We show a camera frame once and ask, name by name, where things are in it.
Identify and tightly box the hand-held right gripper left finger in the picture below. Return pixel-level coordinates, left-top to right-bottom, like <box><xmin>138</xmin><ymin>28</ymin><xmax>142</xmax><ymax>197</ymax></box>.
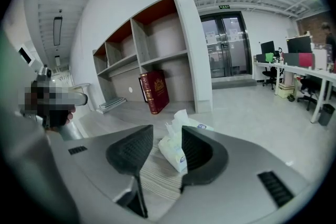
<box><xmin>48</xmin><ymin>125</ymin><xmax>154</xmax><ymax>224</ymax></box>

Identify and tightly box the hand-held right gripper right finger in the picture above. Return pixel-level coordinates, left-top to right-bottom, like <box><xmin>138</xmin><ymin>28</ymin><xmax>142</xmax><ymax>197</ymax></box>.
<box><xmin>157</xmin><ymin>125</ymin><xmax>310</xmax><ymax>224</ymax></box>

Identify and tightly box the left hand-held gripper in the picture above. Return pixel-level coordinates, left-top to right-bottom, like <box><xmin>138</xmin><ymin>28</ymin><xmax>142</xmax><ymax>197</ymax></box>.
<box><xmin>19</xmin><ymin>65</ymin><xmax>89</xmax><ymax>140</ymax></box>

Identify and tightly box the white tissues pack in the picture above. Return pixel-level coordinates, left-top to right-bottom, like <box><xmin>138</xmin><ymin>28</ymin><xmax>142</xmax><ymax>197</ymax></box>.
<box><xmin>158</xmin><ymin>109</ymin><xmax>215</xmax><ymax>173</ymax></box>

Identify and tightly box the grey wooden desk shelf unit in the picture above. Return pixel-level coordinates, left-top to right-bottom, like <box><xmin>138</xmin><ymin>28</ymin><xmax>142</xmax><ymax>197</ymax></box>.
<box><xmin>92</xmin><ymin>0</ymin><xmax>213</xmax><ymax>115</ymax></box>

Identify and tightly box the long white office desk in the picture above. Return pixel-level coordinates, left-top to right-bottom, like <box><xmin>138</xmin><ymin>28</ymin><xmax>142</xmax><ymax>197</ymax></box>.
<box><xmin>253</xmin><ymin>61</ymin><xmax>336</xmax><ymax>124</ymax></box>

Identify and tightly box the stack of books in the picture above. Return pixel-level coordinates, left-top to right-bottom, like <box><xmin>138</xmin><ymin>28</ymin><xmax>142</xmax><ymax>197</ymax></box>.
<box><xmin>96</xmin><ymin>99</ymin><xmax>126</xmax><ymax>114</ymax></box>

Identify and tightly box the grey notebook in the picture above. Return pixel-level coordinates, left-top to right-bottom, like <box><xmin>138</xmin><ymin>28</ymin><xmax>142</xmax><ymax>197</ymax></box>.
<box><xmin>99</xmin><ymin>97</ymin><xmax>125</xmax><ymax>111</ymax></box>

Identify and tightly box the dark hanging light fixture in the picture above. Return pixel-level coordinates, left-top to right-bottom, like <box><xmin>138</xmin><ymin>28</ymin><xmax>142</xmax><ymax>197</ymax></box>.
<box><xmin>53</xmin><ymin>16</ymin><xmax>63</xmax><ymax>46</ymax></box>

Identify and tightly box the thick red book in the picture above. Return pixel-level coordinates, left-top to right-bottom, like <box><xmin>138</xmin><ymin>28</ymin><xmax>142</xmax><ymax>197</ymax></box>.
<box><xmin>139</xmin><ymin>70</ymin><xmax>170</xmax><ymax>115</ymax></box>

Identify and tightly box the grey door step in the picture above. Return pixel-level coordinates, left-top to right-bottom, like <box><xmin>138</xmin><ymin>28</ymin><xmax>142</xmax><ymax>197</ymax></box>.
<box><xmin>212</xmin><ymin>78</ymin><xmax>257</xmax><ymax>90</ymax></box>

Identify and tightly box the pale storage box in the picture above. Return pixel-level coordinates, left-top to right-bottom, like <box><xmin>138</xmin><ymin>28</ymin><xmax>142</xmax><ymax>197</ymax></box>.
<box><xmin>278</xmin><ymin>83</ymin><xmax>295</xmax><ymax>99</ymax></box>

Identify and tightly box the black office chair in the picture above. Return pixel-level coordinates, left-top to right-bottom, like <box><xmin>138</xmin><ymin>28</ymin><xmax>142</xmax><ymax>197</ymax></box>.
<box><xmin>262</xmin><ymin>67</ymin><xmax>278</xmax><ymax>90</ymax></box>
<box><xmin>298</xmin><ymin>78</ymin><xmax>319</xmax><ymax>111</ymax></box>

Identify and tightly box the dark grey trash bin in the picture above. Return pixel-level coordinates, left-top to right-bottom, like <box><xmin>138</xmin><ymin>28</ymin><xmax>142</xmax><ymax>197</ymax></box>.
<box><xmin>318</xmin><ymin>104</ymin><xmax>336</xmax><ymax>126</ymax></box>

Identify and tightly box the black glass door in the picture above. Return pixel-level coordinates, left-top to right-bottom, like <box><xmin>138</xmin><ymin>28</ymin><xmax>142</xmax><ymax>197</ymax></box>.
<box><xmin>199</xmin><ymin>10</ymin><xmax>253</xmax><ymax>78</ymax></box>

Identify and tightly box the large black computer monitor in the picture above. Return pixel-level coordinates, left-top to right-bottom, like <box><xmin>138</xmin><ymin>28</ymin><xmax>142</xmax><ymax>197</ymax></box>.
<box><xmin>286</xmin><ymin>36</ymin><xmax>312</xmax><ymax>55</ymax></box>

